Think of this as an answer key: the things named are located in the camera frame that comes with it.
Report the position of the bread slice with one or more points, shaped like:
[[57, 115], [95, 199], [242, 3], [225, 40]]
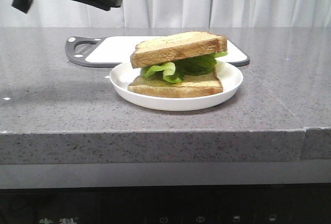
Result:
[[176, 47], [190, 87]]

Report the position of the green lettuce leaf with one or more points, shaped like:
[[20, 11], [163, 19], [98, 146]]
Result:
[[174, 72]]

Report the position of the white curtain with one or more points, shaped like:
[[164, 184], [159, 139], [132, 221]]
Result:
[[171, 13]]

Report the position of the white cutting board grey rim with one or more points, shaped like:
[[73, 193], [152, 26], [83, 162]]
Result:
[[106, 52]]

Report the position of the white round plate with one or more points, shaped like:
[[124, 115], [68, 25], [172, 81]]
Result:
[[123, 74]]

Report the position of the black appliance control panel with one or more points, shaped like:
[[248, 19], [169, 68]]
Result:
[[306, 203]]

